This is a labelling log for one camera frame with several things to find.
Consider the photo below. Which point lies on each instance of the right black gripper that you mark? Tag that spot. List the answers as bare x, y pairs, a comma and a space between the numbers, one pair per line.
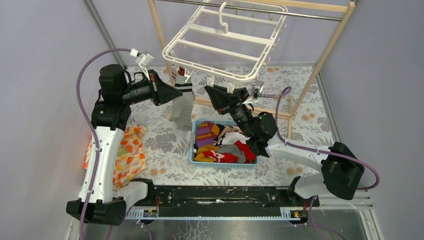
222, 98

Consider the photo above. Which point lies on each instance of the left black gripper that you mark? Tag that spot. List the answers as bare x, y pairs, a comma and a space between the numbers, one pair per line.
154, 88

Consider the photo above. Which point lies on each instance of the grey sock with red stripes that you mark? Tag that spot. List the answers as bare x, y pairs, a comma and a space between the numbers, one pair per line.
182, 72

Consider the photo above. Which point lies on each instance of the grey striped cuff sock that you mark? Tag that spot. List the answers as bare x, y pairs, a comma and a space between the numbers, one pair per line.
182, 107

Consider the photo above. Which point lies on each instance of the santa pattern white sock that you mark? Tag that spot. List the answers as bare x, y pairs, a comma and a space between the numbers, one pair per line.
230, 138

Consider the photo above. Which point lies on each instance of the white plastic clip hanger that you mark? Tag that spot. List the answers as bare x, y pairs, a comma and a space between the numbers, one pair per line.
226, 43

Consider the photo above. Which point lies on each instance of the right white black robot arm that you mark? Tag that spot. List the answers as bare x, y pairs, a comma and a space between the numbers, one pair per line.
338, 172

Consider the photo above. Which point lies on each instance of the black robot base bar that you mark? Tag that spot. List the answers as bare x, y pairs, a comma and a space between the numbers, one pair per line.
175, 196

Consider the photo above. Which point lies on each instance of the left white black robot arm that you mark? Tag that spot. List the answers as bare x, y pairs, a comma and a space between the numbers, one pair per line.
97, 203

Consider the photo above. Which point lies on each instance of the purple orange striped sock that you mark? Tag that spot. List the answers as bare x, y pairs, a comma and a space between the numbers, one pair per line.
206, 134

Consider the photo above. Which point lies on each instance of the red white patterned sock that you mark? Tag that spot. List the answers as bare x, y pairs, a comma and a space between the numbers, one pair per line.
220, 157

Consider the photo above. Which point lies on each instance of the blue plastic sock basket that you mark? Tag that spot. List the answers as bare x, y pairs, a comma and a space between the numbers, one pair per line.
246, 158

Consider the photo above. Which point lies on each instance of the floral patterned table mat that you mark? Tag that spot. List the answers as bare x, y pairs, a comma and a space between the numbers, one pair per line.
167, 149

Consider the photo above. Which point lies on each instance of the orange floral cloth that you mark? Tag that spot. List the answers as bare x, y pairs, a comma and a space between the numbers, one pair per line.
130, 160

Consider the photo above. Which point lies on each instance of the metal hanging rod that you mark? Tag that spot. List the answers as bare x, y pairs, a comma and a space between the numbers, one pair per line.
256, 10

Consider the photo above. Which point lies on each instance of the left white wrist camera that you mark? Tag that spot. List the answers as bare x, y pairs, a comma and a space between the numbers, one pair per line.
143, 60

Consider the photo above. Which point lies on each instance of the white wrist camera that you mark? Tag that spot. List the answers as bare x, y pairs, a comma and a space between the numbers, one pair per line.
257, 89
143, 60

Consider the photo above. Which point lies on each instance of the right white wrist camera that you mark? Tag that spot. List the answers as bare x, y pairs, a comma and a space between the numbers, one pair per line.
257, 89

